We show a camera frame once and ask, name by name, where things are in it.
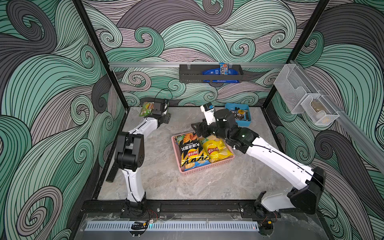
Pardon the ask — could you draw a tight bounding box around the green potato chips bag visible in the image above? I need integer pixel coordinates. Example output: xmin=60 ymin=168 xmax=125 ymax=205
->
xmin=140 ymin=102 xmax=154 ymax=118

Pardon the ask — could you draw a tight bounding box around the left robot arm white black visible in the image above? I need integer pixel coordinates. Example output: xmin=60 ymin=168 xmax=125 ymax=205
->
xmin=114 ymin=99 xmax=171 ymax=212

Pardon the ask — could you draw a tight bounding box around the small clear wall bin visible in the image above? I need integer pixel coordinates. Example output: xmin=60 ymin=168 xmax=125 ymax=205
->
xmin=301 ymin=94 xmax=340 ymax=127

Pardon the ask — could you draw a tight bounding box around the yellow potato chips bag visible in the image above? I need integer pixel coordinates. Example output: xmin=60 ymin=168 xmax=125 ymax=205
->
xmin=199 ymin=135 xmax=234 ymax=164

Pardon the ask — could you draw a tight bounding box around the pink plastic basket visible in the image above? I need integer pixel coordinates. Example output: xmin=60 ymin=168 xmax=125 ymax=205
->
xmin=171 ymin=136 xmax=235 ymax=176

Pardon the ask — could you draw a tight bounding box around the small blue snack pack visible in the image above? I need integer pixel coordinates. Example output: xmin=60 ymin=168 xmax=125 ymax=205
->
xmin=220 ymin=63 xmax=229 ymax=75

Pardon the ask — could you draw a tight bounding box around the blue tray with small items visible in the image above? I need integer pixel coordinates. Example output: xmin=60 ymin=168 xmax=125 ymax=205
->
xmin=225 ymin=103 xmax=252 ymax=127

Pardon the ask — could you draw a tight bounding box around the black frame post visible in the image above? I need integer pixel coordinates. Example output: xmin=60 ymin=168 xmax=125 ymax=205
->
xmin=262 ymin=1 xmax=329 ymax=111
xmin=73 ymin=0 xmax=130 ymax=113

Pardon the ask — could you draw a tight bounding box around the aluminium rail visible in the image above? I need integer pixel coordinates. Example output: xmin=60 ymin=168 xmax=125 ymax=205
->
xmin=290 ymin=60 xmax=384 ymax=174
xmin=109 ymin=61 xmax=285 ymax=69

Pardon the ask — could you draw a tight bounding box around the left black frame post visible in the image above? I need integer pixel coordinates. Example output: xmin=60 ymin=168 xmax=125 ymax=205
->
xmin=73 ymin=0 xmax=130 ymax=113

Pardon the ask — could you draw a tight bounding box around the black potato chips bag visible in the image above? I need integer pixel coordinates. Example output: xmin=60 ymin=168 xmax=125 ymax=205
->
xmin=175 ymin=132 xmax=210 ymax=167

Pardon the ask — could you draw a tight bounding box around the black wall shelf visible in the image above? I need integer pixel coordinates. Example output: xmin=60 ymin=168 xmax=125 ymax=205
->
xmin=179 ymin=64 xmax=244 ymax=83

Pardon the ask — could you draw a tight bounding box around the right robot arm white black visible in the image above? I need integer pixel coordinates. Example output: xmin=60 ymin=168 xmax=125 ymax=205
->
xmin=192 ymin=103 xmax=326 ymax=215

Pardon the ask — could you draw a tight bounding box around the right black frame post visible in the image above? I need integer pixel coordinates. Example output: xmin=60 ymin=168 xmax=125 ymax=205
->
xmin=262 ymin=1 xmax=329 ymax=111

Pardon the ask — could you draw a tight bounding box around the right aluminium rail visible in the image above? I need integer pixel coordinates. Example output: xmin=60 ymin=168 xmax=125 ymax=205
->
xmin=290 ymin=60 xmax=384 ymax=174

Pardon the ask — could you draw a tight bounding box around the blue potato chips bag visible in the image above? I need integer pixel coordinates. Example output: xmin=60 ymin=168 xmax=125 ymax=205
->
xmin=184 ymin=160 xmax=211 ymax=172

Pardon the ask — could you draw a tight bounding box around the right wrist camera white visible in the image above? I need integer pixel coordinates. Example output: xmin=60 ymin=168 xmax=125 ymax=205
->
xmin=201 ymin=102 xmax=216 ymax=125

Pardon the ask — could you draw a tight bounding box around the blue cookie package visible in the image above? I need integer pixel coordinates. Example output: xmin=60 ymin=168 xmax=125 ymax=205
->
xmin=202 ymin=68 xmax=240 ymax=83

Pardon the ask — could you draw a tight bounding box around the back aluminium rail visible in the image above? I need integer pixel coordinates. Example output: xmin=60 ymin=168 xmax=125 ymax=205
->
xmin=109 ymin=61 xmax=285 ymax=69

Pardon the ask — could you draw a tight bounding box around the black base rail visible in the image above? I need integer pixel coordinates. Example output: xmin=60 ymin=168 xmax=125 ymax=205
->
xmin=80 ymin=199 xmax=313 ymax=219

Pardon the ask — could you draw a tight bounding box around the large clear wall bin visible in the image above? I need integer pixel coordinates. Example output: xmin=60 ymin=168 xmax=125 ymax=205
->
xmin=274 ymin=64 xmax=316 ymax=114

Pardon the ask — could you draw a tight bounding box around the white slotted cable duct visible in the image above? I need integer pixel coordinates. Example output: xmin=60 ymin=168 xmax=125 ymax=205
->
xmin=85 ymin=221 xmax=259 ymax=232

